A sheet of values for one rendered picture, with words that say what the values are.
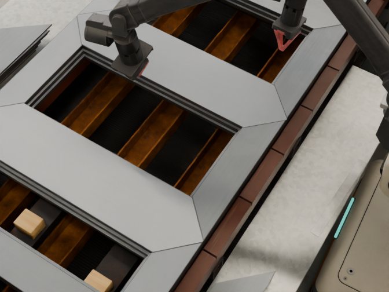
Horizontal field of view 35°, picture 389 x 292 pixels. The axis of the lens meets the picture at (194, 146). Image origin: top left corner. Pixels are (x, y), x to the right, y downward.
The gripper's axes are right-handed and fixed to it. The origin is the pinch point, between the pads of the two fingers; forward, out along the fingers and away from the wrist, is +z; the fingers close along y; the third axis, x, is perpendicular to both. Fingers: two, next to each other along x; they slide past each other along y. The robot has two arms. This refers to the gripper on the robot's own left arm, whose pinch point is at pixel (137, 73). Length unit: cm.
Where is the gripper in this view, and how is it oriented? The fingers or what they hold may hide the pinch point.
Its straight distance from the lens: 167.3
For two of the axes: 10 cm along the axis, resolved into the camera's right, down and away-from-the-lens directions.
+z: 0.8, 3.7, 9.3
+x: 8.4, 4.8, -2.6
